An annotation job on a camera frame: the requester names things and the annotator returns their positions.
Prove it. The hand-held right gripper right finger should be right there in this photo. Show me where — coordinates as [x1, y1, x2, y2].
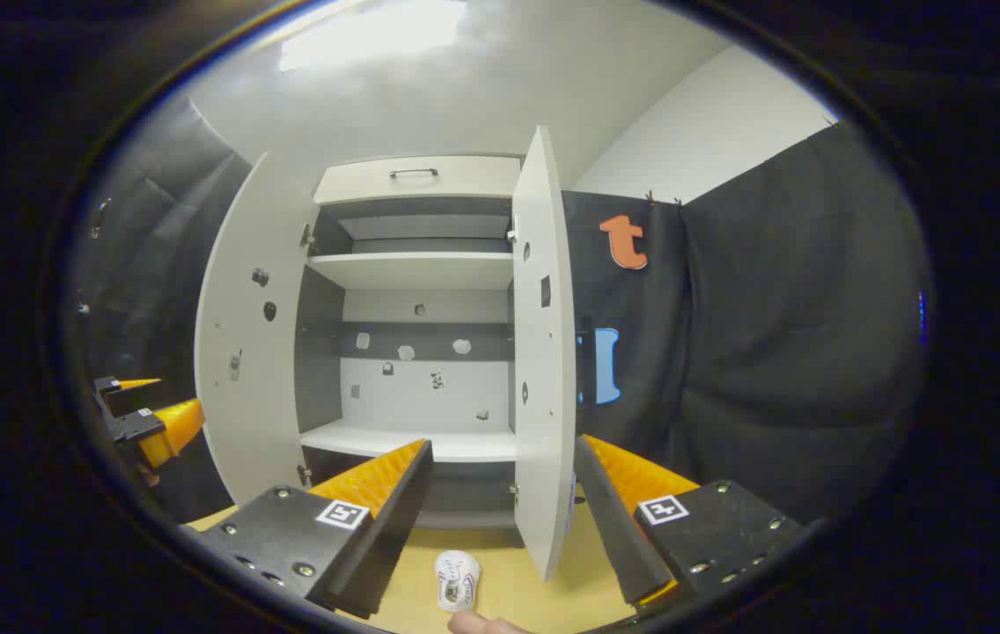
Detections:
[572, 433, 827, 617]

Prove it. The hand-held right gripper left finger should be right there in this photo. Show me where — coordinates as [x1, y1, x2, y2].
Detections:
[179, 439, 435, 620]

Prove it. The white cabinet door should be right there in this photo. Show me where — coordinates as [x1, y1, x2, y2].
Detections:
[195, 151, 320, 510]
[511, 125, 578, 582]

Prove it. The white striped shoe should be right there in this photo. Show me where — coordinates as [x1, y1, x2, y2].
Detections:
[434, 549, 483, 614]

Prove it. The white shoe cabinet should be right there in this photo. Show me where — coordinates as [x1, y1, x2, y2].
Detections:
[293, 154, 523, 529]

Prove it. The white cabinet drawer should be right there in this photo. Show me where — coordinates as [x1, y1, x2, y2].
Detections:
[313, 156, 523, 206]

